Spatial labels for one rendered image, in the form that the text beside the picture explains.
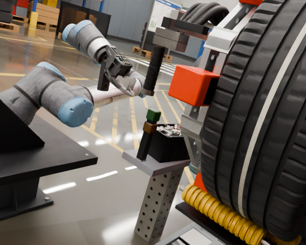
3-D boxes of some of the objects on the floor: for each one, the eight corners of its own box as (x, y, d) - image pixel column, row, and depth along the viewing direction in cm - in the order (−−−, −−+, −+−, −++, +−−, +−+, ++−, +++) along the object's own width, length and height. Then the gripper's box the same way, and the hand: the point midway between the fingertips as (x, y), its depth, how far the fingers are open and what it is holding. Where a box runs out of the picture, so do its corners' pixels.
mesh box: (80, 44, 837) (88, 8, 810) (54, 34, 907) (60, 0, 879) (104, 48, 907) (111, 15, 879) (78, 38, 976) (84, 7, 948)
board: (144, 59, 945) (162, -7, 890) (133, 54, 972) (149, -9, 917) (172, 63, 1064) (188, 5, 1008) (161, 59, 1091) (177, 3, 1036)
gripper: (102, 43, 112) (135, 83, 105) (118, 45, 120) (150, 83, 113) (91, 61, 116) (122, 100, 109) (107, 62, 124) (137, 100, 117)
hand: (130, 95), depth 113 cm, fingers closed
